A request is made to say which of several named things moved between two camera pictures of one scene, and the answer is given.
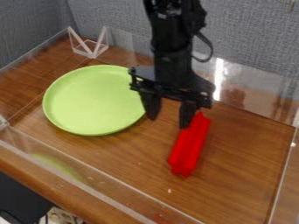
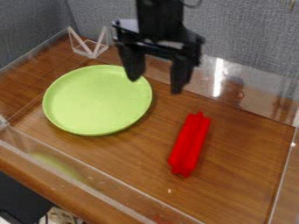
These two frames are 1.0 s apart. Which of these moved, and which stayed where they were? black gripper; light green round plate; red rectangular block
Moved: black gripper
Stayed: light green round plate; red rectangular block
